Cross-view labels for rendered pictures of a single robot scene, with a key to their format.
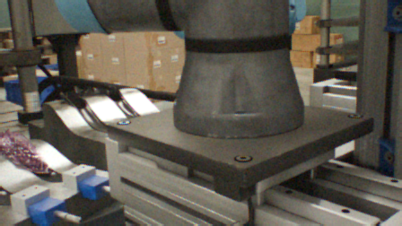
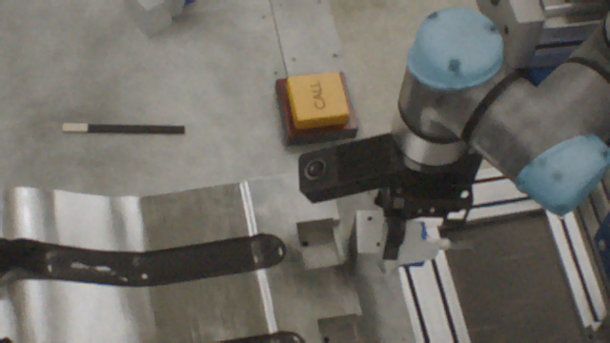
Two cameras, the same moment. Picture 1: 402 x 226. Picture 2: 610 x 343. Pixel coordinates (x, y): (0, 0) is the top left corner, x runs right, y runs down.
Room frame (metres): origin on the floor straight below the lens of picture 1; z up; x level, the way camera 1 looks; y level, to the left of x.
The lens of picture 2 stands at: (0.83, 0.62, 2.03)
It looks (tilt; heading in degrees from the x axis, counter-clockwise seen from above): 59 degrees down; 291
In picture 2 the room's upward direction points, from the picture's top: 10 degrees clockwise
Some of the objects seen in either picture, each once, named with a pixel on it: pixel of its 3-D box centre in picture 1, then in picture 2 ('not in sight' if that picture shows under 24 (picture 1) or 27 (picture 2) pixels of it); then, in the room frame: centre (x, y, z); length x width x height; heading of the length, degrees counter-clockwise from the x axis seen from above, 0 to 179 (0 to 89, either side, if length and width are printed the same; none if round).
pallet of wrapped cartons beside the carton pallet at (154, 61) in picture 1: (133, 64); not in sight; (5.45, 0.78, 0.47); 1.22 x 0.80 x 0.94; 49
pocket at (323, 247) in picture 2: not in sight; (320, 251); (1.02, 0.05, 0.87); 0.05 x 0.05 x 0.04; 41
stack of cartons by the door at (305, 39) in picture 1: (317, 41); not in sight; (7.58, -1.96, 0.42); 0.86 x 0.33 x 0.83; 45
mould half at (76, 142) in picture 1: (112, 125); (105, 324); (1.16, 0.23, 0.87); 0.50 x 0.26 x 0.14; 41
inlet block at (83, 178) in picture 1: (99, 187); not in sight; (0.77, 0.19, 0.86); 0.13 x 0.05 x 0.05; 58
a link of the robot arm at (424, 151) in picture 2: not in sight; (434, 119); (0.96, -0.02, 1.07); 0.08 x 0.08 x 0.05
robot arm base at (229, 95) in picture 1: (237, 78); not in sight; (0.52, -0.04, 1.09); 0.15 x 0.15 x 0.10
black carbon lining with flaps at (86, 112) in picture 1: (109, 108); (119, 312); (1.14, 0.23, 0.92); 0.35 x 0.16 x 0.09; 41
